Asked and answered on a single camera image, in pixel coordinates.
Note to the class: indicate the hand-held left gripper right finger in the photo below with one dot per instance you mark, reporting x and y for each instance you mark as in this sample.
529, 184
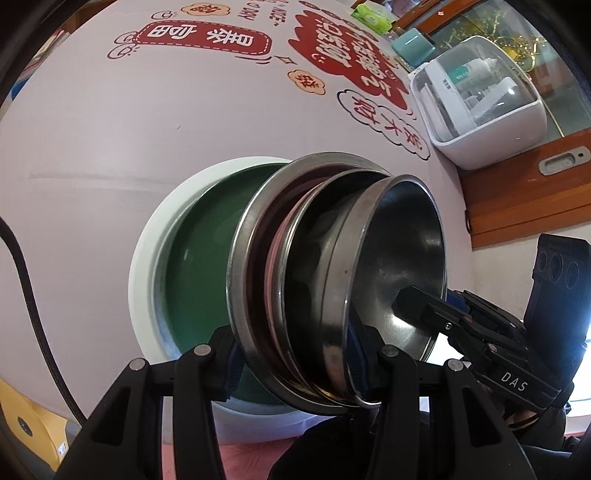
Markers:
369, 355

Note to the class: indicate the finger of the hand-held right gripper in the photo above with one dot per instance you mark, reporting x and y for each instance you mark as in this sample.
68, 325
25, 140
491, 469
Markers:
415, 307
489, 314

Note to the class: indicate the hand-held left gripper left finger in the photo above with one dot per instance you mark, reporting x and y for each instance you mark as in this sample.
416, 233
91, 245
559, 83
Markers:
217, 360

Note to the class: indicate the flat-bottomed steel bowl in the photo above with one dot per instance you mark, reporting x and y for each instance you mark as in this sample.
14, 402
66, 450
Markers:
392, 240

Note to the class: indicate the green plate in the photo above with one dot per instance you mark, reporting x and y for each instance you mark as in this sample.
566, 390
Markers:
198, 277

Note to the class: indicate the steel bowls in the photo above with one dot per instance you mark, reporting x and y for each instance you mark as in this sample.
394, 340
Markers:
238, 267

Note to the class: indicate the round steel bowl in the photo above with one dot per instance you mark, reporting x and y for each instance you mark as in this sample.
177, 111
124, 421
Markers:
304, 286

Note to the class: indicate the large white plate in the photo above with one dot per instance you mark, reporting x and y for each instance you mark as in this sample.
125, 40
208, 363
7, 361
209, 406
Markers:
147, 258

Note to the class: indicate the person's right forearm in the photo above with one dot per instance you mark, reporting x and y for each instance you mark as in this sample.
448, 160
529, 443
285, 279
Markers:
545, 452

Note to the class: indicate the person's dark clothing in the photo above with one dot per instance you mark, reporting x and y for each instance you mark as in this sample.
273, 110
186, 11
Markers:
323, 447

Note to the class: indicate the wooden glass door cabinet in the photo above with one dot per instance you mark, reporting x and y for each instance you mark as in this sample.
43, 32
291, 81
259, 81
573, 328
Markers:
508, 198

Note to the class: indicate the white storage box clear lid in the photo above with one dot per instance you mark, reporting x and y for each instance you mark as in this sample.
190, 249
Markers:
485, 147

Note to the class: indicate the yellow cardboard box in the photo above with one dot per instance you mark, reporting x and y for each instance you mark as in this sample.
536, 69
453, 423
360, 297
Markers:
32, 429

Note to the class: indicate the white bottle green label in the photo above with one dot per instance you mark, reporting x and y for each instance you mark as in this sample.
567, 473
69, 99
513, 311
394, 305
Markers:
473, 69

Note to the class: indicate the teal cup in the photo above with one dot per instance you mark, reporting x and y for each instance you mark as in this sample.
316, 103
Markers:
413, 48

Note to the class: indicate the green tissue pack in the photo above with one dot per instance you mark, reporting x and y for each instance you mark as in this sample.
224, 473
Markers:
371, 16

